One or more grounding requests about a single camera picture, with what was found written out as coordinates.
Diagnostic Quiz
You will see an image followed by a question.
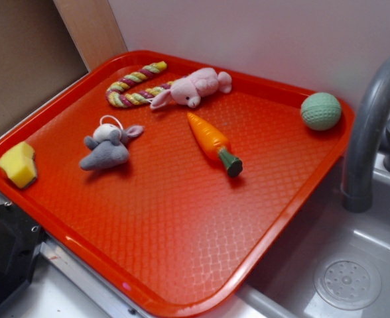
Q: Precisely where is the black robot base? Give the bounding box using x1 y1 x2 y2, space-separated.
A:
0 202 44 310

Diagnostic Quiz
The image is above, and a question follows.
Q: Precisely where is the orange toy carrot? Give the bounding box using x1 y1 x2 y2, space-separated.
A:
186 113 243 178

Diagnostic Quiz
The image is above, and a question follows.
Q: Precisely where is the orange plastic tray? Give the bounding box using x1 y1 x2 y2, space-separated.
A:
0 51 354 317

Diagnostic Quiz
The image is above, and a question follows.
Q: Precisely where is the pink plush bunny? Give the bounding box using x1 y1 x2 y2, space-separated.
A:
150 68 232 110

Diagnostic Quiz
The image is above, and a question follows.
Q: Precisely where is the grey plush mouse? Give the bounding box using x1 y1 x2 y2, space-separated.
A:
79 115 144 171

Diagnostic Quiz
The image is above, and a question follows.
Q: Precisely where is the green rubber ball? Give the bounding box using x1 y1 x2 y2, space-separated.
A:
300 92 342 131

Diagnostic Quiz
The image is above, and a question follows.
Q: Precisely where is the grey toy faucet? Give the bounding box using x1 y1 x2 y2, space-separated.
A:
341 58 390 213

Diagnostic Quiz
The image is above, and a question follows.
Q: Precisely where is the wooden board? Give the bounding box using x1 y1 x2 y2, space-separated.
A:
54 0 128 71

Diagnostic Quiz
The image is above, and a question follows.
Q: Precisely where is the grey toy sink basin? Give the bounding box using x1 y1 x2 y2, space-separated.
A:
237 155 390 318

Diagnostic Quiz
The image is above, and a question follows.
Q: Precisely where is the yellow sponge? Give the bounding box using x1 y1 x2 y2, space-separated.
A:
0 141 37 189

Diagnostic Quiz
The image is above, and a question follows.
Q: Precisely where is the braided rope toy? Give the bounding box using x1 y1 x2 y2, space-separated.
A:
105 60 176 109

